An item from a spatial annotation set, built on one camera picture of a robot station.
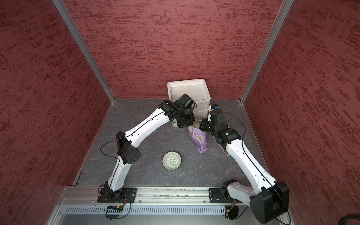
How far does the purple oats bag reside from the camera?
0.78m

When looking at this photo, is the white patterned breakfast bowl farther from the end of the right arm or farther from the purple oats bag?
the end of the right arm

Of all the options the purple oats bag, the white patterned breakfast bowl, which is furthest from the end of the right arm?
the white patterned breakfast bowl
